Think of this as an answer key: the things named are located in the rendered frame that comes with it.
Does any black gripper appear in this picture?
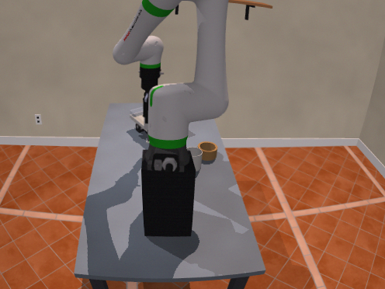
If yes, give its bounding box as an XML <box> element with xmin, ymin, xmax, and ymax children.
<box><xmin>141</xmin><ymin>79</ymin><xmax>158</xmax><ymax>130</ymax></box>

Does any grey cup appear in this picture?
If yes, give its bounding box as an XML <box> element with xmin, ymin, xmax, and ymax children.
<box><xmin>187</xmin><ymin>147</ymin><xmax>203</xmax><ymax>171</ymax></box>

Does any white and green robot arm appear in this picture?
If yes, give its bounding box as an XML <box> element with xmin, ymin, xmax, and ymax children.
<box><xmin>113</xmin><ymin>0</ymin><xmax>229</xmax><ymax>179</ymax></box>

